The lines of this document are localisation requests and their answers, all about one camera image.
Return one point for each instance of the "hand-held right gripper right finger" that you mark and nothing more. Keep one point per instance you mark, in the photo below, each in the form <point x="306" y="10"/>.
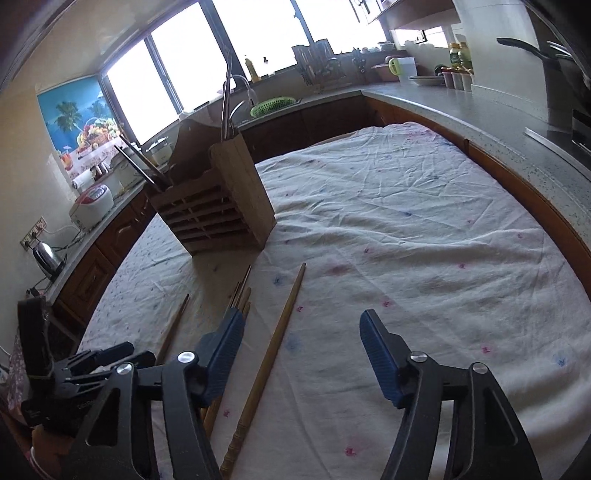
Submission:
<point x="381" y="360"/>

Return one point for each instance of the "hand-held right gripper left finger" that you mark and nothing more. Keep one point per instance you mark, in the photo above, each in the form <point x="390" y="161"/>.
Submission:
<point x="226" y="355"/>

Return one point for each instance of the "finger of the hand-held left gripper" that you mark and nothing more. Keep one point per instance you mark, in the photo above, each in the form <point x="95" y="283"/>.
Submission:
<point x="143" y="359"/>
<point x="106" y="353"/>

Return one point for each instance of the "thin brown chopstick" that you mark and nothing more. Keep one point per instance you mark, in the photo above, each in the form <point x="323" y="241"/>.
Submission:
<point x="174" y="327"/>
<point x="242" y="286"/>

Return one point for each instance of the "wooden utensil holder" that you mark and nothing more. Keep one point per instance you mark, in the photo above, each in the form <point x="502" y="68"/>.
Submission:
<point x="240" y="194"/>

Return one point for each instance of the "metal chopstick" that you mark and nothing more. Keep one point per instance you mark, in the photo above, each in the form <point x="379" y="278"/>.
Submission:
<point x="224" y="115"/>
<point x="229" y="92"/>

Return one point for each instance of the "steel electric kettle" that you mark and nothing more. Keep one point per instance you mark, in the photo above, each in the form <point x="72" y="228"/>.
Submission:
<point x="46" y="261"/>

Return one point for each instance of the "white dotted tablecloth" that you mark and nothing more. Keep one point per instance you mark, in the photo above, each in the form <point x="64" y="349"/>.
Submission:
<point x="415" y="230"/>

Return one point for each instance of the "red and white rice cooker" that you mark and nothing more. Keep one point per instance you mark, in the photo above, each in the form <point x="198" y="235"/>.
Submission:
<point x="92" y="205"/>

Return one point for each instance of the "paper towel roll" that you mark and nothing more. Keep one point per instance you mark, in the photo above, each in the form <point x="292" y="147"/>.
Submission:
<point x="83" y="179"/>

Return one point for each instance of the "white slow cooker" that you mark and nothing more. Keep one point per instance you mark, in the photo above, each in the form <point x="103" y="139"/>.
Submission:
<point x="159" y="150"/>

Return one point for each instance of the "green plastic basket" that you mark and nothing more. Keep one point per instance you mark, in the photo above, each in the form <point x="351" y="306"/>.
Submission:
<point x="272" y="106"/>

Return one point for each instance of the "chrome sink faucet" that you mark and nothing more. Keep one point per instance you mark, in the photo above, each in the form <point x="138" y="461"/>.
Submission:
<point x="247" y="85"/>

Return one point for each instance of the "white plate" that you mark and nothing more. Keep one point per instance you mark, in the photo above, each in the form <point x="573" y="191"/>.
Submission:
<point x="427" y="81"/>

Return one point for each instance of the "yellow bottle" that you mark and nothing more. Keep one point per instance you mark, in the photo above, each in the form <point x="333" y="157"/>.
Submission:
<point x="253" y="69"/>

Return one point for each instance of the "row of spice jars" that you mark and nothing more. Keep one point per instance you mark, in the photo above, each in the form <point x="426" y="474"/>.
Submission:
<point x="457" y="79"/>

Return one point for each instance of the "dark utensil stand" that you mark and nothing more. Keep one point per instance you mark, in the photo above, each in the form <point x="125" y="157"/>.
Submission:
<point x="359" y="60"/>

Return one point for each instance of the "knife and dish rack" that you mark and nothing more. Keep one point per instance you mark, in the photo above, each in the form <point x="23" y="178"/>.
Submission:
<point x="316" y="64"/>

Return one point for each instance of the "gas stove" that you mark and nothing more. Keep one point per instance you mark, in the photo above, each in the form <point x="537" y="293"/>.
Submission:
<point x="582" y="134"/>

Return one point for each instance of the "kitchen window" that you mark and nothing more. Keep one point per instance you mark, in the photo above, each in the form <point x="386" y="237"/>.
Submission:
<point x="180" y="55"/>

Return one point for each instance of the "cooking oil bottle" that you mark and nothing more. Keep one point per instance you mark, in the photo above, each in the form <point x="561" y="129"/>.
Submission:
<point x="459" y="55"/>

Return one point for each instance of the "black wok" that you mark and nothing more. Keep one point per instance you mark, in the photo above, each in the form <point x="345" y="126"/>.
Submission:
<point x="568" y="83"/>

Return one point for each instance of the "wooden upper cabinets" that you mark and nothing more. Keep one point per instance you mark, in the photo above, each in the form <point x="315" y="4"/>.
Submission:
<point x="406" y="14"/>

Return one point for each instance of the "metal ladle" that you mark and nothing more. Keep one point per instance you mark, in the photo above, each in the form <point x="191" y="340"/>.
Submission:
<point x="561" y="48"/>

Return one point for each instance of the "wall socket strip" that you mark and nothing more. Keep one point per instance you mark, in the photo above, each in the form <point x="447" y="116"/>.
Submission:
<point x="33" y="233"/>

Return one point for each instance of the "tropical fruit wall poster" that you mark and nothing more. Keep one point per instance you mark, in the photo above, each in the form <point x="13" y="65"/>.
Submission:
<point x="69" y="115"/>

